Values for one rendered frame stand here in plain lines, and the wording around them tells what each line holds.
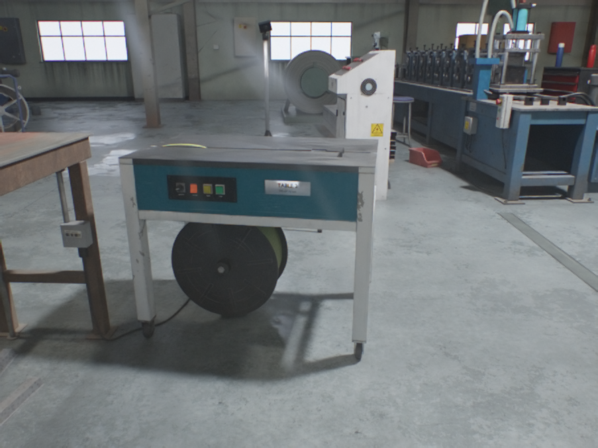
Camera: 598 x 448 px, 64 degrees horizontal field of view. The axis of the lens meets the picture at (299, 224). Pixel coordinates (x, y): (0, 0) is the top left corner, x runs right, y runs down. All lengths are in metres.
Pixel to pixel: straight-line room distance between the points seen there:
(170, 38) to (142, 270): 11.41
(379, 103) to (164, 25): 9.89
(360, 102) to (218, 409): 2.62
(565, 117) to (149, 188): 3.22
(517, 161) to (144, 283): 2.98
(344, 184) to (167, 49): 11.70
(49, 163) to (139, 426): 0.87
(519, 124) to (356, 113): 1.21
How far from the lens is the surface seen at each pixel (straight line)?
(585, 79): 5.97
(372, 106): 3.74
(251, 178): 1.65
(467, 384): 1.85
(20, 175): 1.61
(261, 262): 1.93
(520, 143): 4.03
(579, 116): 4.24
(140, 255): 1.91
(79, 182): 1.92
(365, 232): 1.64
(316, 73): 8.76
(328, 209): 1.63
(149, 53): 8.30
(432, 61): 6.95
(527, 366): 2.02
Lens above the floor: 1.06
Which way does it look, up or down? 19 degrees down
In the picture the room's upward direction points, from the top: straight up
